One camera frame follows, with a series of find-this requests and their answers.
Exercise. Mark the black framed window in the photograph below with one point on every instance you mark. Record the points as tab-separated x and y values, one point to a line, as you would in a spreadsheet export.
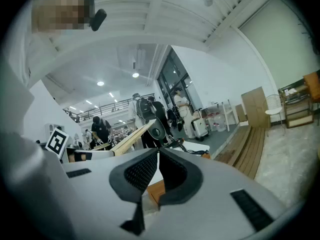
172	71

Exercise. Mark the wooden metal shelf rack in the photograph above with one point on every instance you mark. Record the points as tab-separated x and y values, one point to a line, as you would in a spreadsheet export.
297	109

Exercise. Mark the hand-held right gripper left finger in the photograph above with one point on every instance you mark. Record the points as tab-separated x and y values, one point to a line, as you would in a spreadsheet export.
135	176

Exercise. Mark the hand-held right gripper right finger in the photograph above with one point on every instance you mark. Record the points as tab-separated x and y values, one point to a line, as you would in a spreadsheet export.
180	176

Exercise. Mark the clear water jug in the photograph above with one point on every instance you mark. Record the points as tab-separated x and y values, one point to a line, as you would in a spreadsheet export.
210	124
220	124

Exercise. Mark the white table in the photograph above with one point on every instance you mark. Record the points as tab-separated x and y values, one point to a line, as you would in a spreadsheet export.
227	116

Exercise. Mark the round ceiling light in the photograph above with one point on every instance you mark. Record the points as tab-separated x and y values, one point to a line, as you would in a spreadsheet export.
100	83
135	75

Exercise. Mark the wooden slat platform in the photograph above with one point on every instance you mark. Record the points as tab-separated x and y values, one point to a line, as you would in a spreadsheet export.
245	149

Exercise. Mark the large cardboard sheet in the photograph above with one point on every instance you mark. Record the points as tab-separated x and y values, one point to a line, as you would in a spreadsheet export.
255	106

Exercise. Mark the black hair dryer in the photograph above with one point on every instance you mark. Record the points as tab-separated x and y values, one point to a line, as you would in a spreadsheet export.
176	141

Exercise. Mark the white wheeled case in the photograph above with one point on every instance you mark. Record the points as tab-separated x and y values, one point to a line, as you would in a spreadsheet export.
200	129

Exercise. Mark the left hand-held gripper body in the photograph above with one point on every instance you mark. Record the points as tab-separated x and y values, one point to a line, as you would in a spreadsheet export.
57	141

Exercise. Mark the person's head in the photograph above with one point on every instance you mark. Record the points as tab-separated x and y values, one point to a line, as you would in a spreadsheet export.
57	14

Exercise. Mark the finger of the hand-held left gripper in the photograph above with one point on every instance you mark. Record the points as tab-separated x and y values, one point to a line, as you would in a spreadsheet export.
102	154

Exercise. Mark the person's white shirt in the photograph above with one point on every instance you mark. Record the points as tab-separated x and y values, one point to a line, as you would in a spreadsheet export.
22	59

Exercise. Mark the black head camera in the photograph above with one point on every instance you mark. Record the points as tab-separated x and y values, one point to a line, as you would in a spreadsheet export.
98	19

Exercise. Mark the small cardboard box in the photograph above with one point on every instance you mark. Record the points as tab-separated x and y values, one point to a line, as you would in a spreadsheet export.
241	112

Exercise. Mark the orange chair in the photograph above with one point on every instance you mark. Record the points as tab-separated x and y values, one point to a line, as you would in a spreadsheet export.
312	84

